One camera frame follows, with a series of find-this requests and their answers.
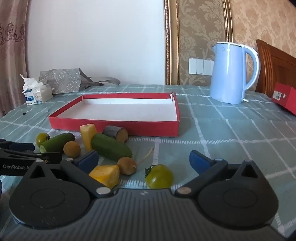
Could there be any brown longan with stem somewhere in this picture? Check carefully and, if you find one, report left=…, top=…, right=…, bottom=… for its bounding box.
left=117, top=148, right=155, bottom=175

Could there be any gold wall moulding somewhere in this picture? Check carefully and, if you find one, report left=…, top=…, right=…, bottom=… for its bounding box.
left=222, top=0, right=233, bottom=44
left=163, top=0, right=179, bottom=86

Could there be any red cardboard box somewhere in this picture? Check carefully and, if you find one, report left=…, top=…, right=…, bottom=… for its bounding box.
left=271, top=83, right=296, bottom=116

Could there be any pink patterned curtain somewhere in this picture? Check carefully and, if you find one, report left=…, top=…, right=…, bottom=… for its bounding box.
left=0, top=0, right=29, bottom=117

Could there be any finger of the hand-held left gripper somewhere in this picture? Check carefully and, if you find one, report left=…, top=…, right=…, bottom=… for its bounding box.
left=0, top=139, right=35, bottom=152
left=0, top=149, right=63, bottom=163

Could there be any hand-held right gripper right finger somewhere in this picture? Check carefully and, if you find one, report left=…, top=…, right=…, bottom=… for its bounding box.
left=174, top=150, right=266, bottom=197

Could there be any light blue electric kettle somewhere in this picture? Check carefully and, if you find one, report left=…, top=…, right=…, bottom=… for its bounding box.
left=209, top=42, right=261, bottom=105

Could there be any red cardboard tray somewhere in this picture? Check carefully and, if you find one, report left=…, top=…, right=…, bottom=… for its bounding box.
left=48, top=92, right=181, bottom=138

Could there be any green cucumber piece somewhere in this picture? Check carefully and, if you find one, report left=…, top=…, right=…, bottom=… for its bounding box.
left=39, top=133, right=76, bottom=153
left=91, top=133, right=133, bottom=162

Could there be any green cherry tomato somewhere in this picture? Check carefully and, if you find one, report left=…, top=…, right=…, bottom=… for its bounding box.
left=36, top=133, right=51, bottom=147
left=144, top=164, right=174, bottom=189

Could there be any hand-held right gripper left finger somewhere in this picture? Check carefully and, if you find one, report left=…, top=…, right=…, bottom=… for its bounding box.
left=22, top=149, right=111, bottom=198

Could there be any green checked tablecloth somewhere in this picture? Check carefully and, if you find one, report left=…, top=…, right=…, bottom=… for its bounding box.
left=0, top=83, right=296, bottom=241

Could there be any white tissue pack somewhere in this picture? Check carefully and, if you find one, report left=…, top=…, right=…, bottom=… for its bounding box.
left=20, top=74, right=53, bottom=106

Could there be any grey patterned gift bag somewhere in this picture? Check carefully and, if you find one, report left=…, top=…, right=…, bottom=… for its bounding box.
left=39, top=68, right=122, bottom=95

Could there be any white wall switch panel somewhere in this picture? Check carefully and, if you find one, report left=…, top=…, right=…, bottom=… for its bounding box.
left=188, top=58, right=215, bottom=76

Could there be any wooden chair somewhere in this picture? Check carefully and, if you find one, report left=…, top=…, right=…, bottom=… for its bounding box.
left=255, top=39, right=296, bottom=99

